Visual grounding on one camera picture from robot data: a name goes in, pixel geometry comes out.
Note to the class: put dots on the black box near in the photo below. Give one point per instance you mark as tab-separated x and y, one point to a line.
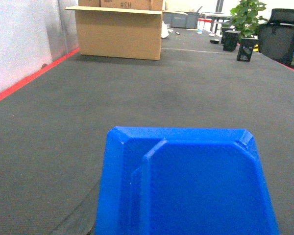
246	49

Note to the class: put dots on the large cardboard box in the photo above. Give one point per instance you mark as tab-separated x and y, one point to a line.
119	28

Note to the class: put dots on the black office chair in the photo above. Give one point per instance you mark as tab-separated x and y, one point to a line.
276	37

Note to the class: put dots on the green potted plant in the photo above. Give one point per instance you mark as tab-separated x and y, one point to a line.
247	16

